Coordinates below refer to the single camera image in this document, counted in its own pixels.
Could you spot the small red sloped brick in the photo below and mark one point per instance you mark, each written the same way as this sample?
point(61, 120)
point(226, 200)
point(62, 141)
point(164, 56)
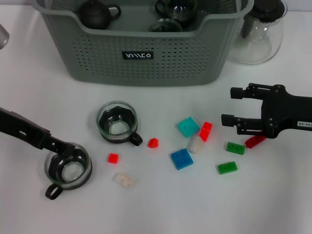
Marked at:
point(153, 143)

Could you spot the teal square toy brick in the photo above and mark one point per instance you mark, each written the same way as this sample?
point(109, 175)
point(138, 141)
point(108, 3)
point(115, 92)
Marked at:
point(188, 127)

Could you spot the glass carafe black lid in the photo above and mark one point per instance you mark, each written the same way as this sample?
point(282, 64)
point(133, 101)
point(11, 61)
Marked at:
point(256, 48)

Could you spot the glass teacup black sleeve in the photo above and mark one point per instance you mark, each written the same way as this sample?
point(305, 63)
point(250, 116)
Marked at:
point(117, 126)
point(73, 175)
point(165, 26)
point(178, 12)

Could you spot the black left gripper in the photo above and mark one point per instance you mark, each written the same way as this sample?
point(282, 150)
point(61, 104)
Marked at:
point(24, 129)

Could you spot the black clay teapot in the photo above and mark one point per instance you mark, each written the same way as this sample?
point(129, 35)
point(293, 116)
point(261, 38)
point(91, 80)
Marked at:
point(93, 15)

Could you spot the orange-red long toy brick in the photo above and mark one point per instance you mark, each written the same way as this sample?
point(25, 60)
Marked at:
point(206, 131)

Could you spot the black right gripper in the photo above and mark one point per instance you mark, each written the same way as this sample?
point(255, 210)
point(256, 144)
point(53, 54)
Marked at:
point(282, 112)

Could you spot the grey-green perforated storage bin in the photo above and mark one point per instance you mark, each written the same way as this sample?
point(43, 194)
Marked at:
point(146, 70)

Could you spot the translucent white toy brick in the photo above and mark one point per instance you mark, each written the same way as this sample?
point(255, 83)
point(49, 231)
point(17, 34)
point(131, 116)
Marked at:
point(123, 180)
point(195, 145)

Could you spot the dark red toy brick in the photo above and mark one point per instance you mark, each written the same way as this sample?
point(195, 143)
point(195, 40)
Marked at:
point(253, 142)

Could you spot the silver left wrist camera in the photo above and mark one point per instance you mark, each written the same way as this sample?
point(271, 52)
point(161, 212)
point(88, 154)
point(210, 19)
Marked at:
point(3, 36)

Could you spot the green toy brick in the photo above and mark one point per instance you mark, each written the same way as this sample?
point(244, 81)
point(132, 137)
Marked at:
point(235, 148)
point(228, 168)

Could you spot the blue square toy brick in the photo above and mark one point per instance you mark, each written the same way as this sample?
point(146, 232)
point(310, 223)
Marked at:
point(182, 159)

